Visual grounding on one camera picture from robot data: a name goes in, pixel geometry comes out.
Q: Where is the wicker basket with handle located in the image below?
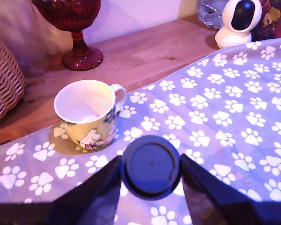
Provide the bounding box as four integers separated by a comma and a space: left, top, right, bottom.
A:
0, 25, 26, 124

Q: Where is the large clear water bottle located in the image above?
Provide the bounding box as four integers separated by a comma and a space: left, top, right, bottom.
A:
198, 0, 225, 30

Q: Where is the cartoon print ceramic mug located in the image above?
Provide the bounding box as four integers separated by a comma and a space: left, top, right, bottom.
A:
53, 79, 127, 153

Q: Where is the red glass goblet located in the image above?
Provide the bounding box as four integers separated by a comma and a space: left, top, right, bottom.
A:
31, 0, 104, 71

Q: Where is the paw print cloth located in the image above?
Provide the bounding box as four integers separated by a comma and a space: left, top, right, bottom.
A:
0, 36, 281, 225

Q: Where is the small white round camera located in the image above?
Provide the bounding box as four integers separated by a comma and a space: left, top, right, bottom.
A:
214, 0, 263, 49

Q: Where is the floral tissue box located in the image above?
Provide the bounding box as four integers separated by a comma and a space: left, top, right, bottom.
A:
251, 0, 281, 42

